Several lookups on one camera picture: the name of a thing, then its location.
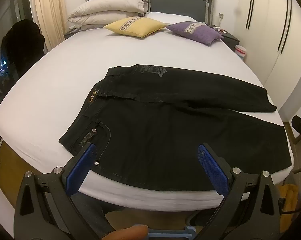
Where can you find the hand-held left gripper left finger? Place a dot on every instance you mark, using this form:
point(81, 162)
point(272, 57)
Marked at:
point(81, 166)

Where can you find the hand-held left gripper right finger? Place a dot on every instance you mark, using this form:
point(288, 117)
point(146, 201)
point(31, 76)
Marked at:
point(213, 171)

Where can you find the black pants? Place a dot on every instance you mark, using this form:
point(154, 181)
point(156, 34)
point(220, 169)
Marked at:
point(153, 130)

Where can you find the person's left hand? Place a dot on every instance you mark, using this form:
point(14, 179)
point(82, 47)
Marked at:
point(126, 233)

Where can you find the wooden chair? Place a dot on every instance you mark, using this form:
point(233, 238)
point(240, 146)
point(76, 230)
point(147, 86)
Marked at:
point(290, 135)

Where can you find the white bed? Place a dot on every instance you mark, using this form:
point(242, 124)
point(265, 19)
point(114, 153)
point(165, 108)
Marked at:
point(65, 80)

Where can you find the white wardrobe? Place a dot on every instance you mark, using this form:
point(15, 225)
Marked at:
point(278, 30)

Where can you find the dark nightstand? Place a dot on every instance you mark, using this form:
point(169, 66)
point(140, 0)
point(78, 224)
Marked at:
point(70, 33)
point(231, 40)

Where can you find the small items on nightstand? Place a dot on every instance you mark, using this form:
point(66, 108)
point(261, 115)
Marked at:
point(219, 29)

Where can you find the black chair with clothes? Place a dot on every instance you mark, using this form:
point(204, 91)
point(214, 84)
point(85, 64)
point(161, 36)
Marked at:
point(23, 45)

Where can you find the window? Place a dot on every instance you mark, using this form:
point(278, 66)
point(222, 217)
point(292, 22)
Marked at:
point(3, 55)

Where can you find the purple cushion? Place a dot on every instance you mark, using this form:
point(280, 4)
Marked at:
point(195, 32)

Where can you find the yellow cushion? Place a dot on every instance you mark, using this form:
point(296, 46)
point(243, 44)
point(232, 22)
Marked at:
point(136, 26)

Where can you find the beige curtain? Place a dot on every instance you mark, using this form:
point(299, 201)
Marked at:
point(48, 12)

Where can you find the white pillow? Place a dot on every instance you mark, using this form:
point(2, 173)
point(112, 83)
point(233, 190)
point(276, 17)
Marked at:
point(168, 17)

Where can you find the grey headboard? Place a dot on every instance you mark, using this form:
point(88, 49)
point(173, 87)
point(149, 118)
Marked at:
point(180, 0)

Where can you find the wall socket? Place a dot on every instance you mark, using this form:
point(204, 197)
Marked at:
point(221, 16)

